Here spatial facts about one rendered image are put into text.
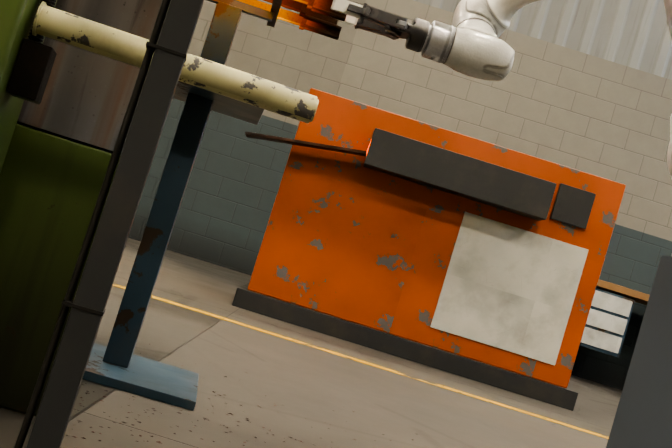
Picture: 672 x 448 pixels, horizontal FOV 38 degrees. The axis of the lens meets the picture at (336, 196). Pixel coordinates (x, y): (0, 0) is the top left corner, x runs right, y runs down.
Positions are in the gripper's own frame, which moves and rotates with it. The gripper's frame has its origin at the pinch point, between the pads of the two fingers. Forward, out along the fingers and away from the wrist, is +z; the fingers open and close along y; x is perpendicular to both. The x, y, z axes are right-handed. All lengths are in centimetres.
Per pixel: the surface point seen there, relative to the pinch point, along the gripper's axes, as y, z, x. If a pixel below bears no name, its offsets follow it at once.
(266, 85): -73, 10, -33
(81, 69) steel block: -53, 41, -37
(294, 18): 22.7, 10.4, -0.4
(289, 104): -73, 6, -34
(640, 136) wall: 684, -331, 142
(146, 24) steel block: -52, 33, -26
